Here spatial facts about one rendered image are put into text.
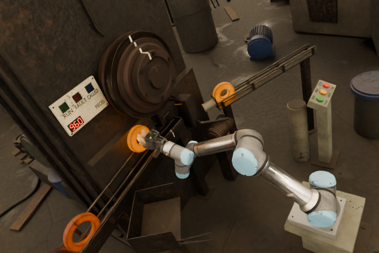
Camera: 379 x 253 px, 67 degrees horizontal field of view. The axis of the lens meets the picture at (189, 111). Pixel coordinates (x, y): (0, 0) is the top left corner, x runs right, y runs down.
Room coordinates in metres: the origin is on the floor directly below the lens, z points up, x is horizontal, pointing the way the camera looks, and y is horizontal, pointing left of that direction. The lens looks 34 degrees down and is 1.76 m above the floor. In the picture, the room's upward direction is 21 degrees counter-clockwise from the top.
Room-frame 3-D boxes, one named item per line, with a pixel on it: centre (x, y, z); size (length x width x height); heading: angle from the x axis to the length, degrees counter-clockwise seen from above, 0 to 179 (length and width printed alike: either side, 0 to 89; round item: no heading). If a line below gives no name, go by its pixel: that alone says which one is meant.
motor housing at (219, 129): (1.59, -0.16, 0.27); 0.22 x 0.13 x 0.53; 134
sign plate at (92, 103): (1.30, 0.49, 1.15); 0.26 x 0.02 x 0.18; 134
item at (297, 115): (1.49, -0.69, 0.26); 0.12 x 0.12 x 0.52
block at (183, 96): (1.63, 0.01, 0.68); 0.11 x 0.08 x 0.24; 44
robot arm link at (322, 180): (0.84, -0.48, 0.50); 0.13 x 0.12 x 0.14; 146
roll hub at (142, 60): (1.38, 0.10, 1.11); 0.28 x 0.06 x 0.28; 134
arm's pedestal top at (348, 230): (0.84, -0.48, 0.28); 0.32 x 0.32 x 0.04; 43
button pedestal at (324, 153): (1.40, -0.83, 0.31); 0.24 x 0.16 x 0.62; 134
